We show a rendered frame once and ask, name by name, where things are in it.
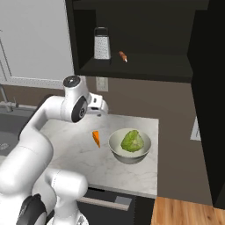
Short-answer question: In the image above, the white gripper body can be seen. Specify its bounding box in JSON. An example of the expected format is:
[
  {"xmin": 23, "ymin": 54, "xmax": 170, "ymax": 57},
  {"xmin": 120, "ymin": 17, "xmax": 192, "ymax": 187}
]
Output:
[{"xmin": 98, "ymin": 98, "xmax": 110, "ymax": 117}]

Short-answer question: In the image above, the white salad bowl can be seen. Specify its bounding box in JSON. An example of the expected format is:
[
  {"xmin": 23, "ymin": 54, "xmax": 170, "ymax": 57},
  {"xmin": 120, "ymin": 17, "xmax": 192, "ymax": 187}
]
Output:
[{"xmin": 107, "ymin": 127, "xmax": 153, "ymax": 165}]

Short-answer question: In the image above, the silver cheese grater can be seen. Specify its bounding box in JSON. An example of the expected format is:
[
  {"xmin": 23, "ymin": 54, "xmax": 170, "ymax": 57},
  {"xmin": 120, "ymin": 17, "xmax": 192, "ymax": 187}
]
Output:
[{"xmin": 93, "ymin": 26, "xmax": 113, "ymax": 61}]

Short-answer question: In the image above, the black fridge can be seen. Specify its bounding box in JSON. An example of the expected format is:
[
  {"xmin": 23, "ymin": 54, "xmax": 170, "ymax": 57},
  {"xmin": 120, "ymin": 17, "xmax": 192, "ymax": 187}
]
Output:
[{"xmin": 187, "ymin": 0, "xmax": 225, "ymax": 211}]

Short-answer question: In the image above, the orange wedge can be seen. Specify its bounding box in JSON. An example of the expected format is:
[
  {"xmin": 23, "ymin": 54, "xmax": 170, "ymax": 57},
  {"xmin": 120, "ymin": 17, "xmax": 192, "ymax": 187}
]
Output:
[{"xmin": 91, "ymin": 130, "xmax": 102, "ymax": 149}]

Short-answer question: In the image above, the green lettuce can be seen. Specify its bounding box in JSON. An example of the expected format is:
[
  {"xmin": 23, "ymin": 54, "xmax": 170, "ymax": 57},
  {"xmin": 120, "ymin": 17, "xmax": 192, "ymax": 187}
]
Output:
[{"xmin": 120, "ymin": 129, "xmax": 146, "ymax": 154}]

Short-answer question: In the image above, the small orange sausage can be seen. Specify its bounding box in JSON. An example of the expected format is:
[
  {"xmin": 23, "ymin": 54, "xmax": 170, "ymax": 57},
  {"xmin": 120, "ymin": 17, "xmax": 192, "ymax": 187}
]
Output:
[{"xmin": 118, "ymin": 50, "xmax": 128, "ymax": 63}]

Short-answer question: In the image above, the grey sink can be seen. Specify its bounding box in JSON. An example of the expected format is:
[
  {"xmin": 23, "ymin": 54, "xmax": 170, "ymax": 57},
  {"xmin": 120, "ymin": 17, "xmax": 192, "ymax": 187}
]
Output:
[{"xmin": 0, "ymin": 112, "xmax": 37, "ymax": 157}]

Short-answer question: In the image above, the grey tap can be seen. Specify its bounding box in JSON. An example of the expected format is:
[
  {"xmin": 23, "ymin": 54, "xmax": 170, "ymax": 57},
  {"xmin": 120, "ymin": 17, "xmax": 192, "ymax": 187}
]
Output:
[{"xmin": 0, "ymin": 83, "xmax": 19, "ymax": 113}]

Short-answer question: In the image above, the black dishwasher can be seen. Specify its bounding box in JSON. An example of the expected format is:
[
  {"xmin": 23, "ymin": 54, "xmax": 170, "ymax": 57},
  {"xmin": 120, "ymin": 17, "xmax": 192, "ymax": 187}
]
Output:
[{"xmin": 47, "ymin": 186, "xmax": 156, "ymax": 225}]

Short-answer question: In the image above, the white wall outlet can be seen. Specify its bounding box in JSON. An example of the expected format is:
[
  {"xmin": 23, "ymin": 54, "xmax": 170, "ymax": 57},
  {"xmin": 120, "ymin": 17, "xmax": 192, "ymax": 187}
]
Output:
[{"xmin": 95, "ymin": 76, "xmax": 109, "ymax": 92}]

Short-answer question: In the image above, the black open wall cabinet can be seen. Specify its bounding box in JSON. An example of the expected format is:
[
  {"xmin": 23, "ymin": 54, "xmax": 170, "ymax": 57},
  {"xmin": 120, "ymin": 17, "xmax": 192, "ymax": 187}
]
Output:
[{"xmin": 64, "ymin": 0, "xmax": 211, "ymax": 84}]

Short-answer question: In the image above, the grey dishwasher handle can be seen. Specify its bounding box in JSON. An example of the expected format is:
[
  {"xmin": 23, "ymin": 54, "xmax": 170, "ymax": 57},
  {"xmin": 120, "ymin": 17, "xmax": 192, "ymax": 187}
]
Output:
[{"xmin": 76, "ymin": 195, "xmax": 134, "ymax": 212}]

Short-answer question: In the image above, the pale grey wall plate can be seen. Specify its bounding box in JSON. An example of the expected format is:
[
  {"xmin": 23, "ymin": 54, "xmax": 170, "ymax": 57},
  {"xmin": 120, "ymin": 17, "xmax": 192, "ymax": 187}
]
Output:
[{"xmin": 190, "ymin": 116, "xmax": 203, "ymax": 142}]

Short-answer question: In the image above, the white window frame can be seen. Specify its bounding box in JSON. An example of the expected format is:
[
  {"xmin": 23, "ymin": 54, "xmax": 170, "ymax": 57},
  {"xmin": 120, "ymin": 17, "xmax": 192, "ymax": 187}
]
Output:
[{"xmin": 0, "ymin": 0, "xmax": 76, "ymax": 90}]

